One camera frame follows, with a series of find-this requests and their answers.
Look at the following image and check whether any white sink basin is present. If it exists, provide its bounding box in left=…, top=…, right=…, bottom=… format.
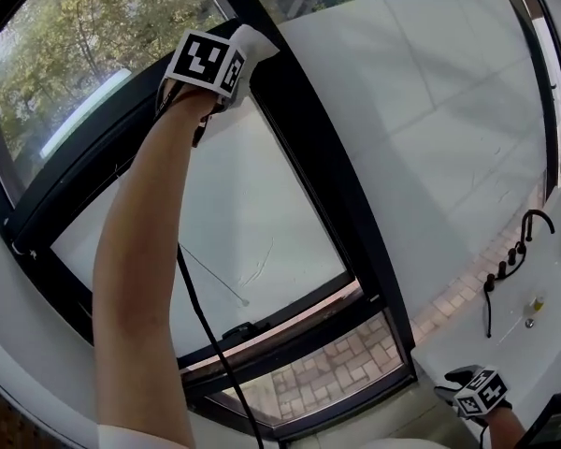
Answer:
left=410, top=187, right=561, bottom=444

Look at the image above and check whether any black window handle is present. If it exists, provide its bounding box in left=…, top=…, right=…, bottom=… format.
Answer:
left=221, top=321, right=273, bottom=341

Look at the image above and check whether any person's left forearm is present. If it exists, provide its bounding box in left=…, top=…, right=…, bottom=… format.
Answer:
left=91, top=89, right=219, bottom=449

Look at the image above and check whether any dark bead bracelet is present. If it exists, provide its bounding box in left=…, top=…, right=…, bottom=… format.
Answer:
left=192, top=112, right=214, bottom=149

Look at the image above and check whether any black faucet with hose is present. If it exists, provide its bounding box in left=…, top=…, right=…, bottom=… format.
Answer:
left=482, top=209, right=557, bottom=340

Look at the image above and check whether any person's right forearm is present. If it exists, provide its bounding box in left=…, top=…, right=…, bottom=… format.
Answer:
left=483, top=407, right=527, bottom=449

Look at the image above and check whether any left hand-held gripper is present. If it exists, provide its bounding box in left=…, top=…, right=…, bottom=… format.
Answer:
left=166, top=28, right=256, bottom=111

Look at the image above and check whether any black window frame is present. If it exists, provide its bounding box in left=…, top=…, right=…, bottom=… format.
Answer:
left=0, top=0, right=561, bottom=442

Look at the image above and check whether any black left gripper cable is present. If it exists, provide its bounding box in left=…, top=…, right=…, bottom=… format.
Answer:
left=176, top=243, right=266, bottom=449

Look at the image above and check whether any green tree outside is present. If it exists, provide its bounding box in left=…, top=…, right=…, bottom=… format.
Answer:
left=0, top=0, right=226, bottom=192

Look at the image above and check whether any grey hanging pull cord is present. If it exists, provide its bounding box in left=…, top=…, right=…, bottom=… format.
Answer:
left=180, top=243, right=252, bottom=309

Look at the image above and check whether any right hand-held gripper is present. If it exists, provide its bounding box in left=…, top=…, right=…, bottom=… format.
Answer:
left=433, top=366, right=511, bottom=419

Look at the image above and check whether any white cleaning cloth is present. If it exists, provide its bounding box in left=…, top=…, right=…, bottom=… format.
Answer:
left=228, top=23, right=281, bottom=67

